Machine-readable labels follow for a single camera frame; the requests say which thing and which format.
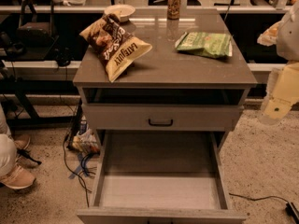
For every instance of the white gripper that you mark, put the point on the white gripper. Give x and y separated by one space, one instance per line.
290 39

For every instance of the green jalapeno chip bag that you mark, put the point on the green jalapeno chip bag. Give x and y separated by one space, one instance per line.
211 45

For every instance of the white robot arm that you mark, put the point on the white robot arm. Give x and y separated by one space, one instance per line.
284 34

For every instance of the grey drawer cabinet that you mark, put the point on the grey drawer cabinet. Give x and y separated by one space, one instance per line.
165 76

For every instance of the open middle drawer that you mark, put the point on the open middle drawer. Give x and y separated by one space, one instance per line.
159 178

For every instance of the brown yellow Late July chip bag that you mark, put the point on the brown yellow Late July chip bag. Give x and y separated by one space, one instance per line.
115 47

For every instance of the closed upper drawer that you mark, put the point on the closed upper drawer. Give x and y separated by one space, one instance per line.
219 118

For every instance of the black power adapter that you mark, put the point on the black power adapter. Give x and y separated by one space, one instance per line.
292 211

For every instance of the orange soda can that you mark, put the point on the orange soda can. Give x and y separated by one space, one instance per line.
173 9

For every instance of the white bowl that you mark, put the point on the white bowl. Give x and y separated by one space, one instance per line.
125 11

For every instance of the snack packages on floor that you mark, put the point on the snack packages on floor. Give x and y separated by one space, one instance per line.
84 140

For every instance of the black chair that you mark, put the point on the black chair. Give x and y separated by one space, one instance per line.
38 37

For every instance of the person's tan shoe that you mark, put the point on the person's tan shoe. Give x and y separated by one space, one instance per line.
22 141
18 178

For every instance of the person's white trouser leg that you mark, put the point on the person's white trouser leg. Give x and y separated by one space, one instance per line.
8 149

